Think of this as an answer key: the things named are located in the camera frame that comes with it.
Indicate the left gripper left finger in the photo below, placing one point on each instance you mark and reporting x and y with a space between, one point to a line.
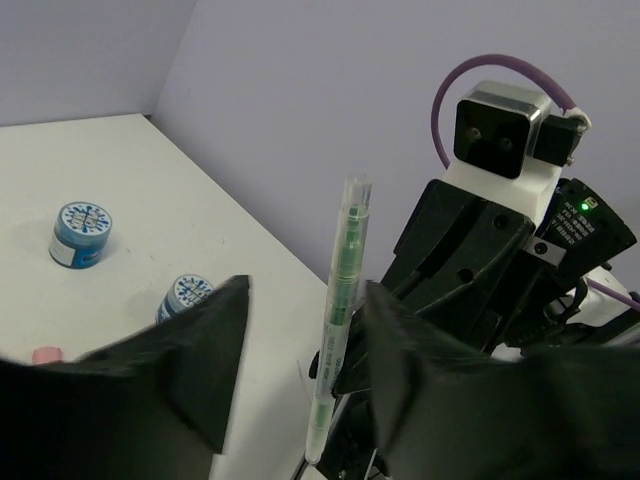
155 405

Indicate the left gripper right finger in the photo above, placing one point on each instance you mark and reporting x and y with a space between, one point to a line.
443 410

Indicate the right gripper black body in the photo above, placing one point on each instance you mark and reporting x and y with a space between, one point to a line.
452 267

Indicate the green highlighter pen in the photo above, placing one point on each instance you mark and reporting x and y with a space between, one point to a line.
342 289

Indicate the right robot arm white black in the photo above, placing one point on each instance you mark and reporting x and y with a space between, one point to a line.
567 294

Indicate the blue paint jar near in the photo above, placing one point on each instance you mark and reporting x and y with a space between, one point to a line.
186 291

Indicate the blue paint jar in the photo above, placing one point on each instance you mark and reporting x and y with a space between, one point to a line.
80 234
186 291

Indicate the pink plastic case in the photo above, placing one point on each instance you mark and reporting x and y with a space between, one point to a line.
47 355

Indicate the blue paint jar far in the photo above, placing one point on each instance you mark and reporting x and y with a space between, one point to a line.
80 234

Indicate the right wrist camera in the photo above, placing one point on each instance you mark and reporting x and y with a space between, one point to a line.
510 149

